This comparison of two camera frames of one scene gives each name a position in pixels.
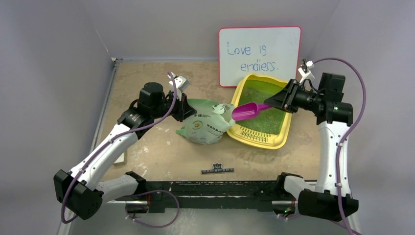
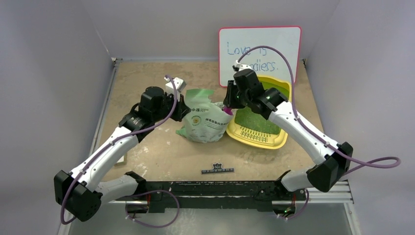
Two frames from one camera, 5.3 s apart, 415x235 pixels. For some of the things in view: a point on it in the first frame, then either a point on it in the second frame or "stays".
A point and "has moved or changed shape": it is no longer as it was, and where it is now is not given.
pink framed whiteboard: x=273 y=51 stays
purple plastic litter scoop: x=247 y=111 to x=228 y=110
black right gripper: x=288 y=98 to x=231 y=92
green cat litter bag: x=209 y=124 has moved or changed shape
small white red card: x=121 y=158 stays
